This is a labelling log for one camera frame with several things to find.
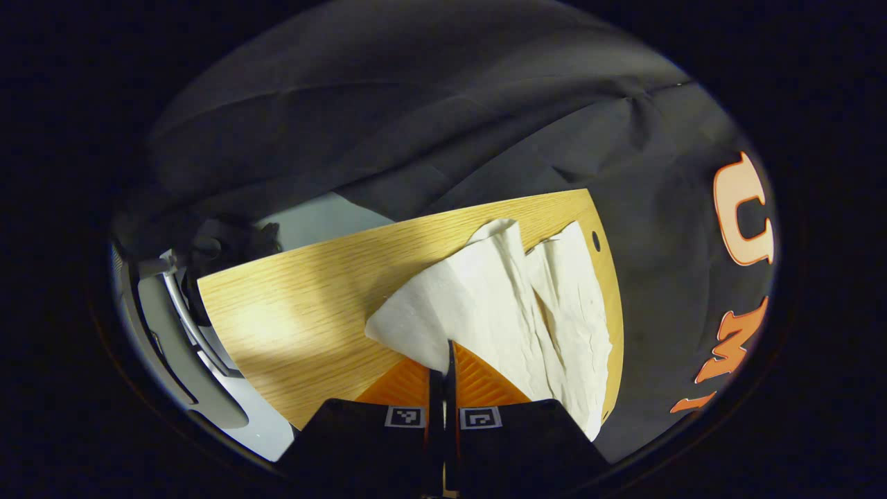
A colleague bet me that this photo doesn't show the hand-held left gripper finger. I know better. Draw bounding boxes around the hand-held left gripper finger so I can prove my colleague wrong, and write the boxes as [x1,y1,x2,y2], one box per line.
[277,357,445,498]
[444,340,612,498]

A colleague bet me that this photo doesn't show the white jeans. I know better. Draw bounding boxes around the white jeans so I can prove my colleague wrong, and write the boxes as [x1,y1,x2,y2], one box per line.
[365,218,615,442]

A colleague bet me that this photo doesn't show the black backdrop cloth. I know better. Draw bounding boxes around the black backdrop cloth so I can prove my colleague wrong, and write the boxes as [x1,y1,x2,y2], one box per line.
[111,0,780,465]

